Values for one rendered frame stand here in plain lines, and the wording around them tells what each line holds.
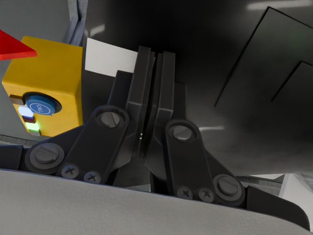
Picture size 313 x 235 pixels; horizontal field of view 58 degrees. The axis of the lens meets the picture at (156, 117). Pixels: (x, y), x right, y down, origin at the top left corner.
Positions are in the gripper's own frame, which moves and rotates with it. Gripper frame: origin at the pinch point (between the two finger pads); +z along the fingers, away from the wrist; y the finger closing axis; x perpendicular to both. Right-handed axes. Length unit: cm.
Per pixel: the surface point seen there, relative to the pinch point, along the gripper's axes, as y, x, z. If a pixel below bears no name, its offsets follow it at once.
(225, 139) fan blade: 5.3, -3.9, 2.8
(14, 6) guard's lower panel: -52, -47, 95
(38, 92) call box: -13.5, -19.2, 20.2
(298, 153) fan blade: 10.4, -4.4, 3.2
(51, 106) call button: -11.7, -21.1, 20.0
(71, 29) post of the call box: -14.4, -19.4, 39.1
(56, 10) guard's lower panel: -37, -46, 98
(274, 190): 48, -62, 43
